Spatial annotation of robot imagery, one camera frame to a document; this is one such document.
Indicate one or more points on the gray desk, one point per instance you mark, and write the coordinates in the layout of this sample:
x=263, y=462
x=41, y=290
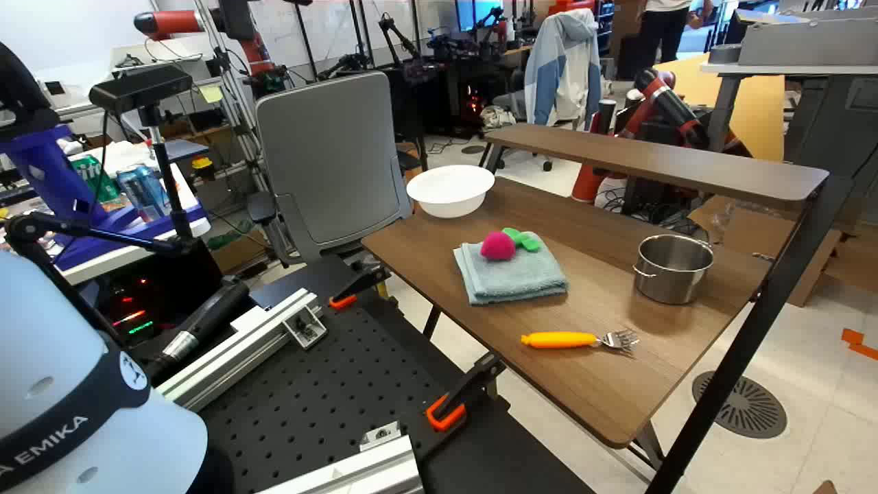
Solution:
x=823, y=57

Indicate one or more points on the round floor drain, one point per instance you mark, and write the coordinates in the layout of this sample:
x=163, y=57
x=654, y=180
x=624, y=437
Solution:
x=742, y=407

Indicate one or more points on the yellow panel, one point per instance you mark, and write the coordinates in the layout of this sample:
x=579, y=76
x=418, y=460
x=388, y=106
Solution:
x=758, y=112

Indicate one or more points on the blue white jacket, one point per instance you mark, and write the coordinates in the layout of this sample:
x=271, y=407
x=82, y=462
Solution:
x=564, y=72

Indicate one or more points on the black table leg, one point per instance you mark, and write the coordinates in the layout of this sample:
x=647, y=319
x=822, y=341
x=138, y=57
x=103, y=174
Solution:
x=758, y=319

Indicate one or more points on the pack of water bottles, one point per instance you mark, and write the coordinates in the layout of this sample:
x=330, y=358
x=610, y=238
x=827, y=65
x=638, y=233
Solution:
x=141, y=191

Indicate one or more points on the stainless steel pot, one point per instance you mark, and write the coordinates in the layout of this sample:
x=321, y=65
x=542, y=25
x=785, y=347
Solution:
x=673, y=275

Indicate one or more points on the long aluminium extrusion rail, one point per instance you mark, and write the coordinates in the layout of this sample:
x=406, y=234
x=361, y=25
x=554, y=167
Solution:
x=236, y=352

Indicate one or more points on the cardboard box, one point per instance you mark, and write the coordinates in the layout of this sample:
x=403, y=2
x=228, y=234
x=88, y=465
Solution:
x=758, y=234

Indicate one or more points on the white bowl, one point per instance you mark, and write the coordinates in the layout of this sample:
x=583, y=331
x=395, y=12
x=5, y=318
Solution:
x=447, y=196

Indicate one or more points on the black stereo camera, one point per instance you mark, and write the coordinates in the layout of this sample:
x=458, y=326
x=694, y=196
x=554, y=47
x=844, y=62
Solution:
x=138, y=87

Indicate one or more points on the blue robot stand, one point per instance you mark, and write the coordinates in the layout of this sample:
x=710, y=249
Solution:
x=49, y=174

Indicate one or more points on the orange floor tape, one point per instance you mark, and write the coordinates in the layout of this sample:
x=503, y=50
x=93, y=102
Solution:
x=859, y=345

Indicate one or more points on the standing person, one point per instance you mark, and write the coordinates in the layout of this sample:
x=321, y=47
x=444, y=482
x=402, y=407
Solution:
x=658, y=32

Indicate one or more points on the black control box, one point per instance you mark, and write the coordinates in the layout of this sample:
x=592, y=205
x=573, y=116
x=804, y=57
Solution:
x=153, y=293

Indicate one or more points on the light blue folded towel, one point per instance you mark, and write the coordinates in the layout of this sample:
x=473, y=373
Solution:
x=509, y=282

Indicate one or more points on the pink mango plush toy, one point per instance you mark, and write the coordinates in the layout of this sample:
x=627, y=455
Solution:
x=496, y=249

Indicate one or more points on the red black robot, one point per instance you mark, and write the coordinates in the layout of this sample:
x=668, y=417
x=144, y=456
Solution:
x=661, y=106

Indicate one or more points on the short aluminium extrusion rail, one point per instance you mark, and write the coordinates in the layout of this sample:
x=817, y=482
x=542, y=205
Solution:
x=365, y=471

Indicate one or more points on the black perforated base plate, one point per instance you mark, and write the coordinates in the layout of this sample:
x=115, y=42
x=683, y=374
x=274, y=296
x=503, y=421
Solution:
x=318, y=395

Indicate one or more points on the black camera stand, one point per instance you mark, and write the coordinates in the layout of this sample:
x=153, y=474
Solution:
x=167, y=182

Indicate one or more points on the orange black clamp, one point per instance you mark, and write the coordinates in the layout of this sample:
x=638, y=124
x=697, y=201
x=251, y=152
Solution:
x=351, y=293
x=453, y=401

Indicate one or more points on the red robot arm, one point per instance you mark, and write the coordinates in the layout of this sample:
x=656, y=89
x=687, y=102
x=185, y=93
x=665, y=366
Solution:
x=173, y=23

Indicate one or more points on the wooden table shelf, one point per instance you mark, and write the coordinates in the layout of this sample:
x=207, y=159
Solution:
x=658, y=164

